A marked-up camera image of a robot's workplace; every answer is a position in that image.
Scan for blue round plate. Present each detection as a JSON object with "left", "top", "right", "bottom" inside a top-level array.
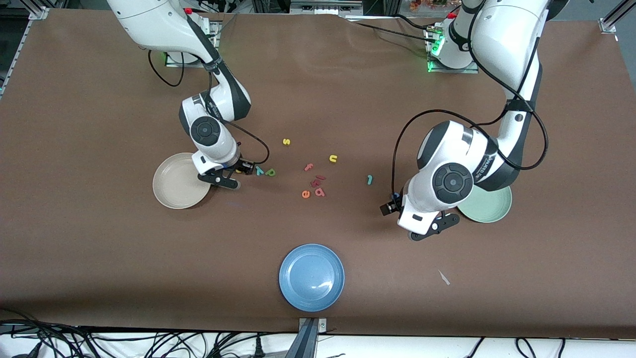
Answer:
[{"left": 278, "top": 243, "right": 345, "bottom": 313}]

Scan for beige round plate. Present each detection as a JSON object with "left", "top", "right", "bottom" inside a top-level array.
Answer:
[{"left": 152, "top": 152, "right": 213, "bottom": 210}]

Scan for black base cable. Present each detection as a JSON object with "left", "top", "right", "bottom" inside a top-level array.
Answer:
[
  {"left": 348, "top": 20, "right": 435, "bottom": 45},
  {"left": 395, "top": 14, "right": 432, "bottom": 31}
]

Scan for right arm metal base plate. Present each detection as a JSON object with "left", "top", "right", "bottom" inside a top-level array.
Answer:
[{"left": 165, "top": 14, "right": 222, "bottom": 68}]

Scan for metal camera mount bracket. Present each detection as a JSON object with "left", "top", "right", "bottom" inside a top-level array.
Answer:
[{"left": 285, "top": 317, "right": 328, "bottom": 358}]

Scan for tangled black floor cables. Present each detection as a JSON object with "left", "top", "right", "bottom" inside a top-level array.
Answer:
[{"left": 0, "top": 307, "right": 299, "bottom": 358}]

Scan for grey device box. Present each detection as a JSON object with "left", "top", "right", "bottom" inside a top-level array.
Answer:
[{"left": 290, "top": 0, "right": 364, "bottom": 16}]

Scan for pale green round plate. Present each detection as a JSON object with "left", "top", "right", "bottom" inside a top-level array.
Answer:
[{"left": 457, "top": 183, "right": 513, "bottom": 223}]

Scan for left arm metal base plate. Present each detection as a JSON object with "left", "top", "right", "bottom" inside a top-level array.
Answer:
[{"left": 426, "top": 25, "right": 479, "bottom": 74}]

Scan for brown table cover sheet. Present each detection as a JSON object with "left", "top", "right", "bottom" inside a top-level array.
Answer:
[{"left": 0, "top": 9, "right": 636, "bottom": 341}]

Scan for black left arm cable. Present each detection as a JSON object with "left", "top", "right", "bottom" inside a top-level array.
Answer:
[{"left": 392, "top": 0, "right": 549, "bottom": 200}]

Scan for aluminium frame profile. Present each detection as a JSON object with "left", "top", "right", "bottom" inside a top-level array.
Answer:
[
  {"left": 598, "top": 0, "right": 636, "bottom": 34},
  {"left": 0, "top": 0, "right": 51, "bottom": 100}
]

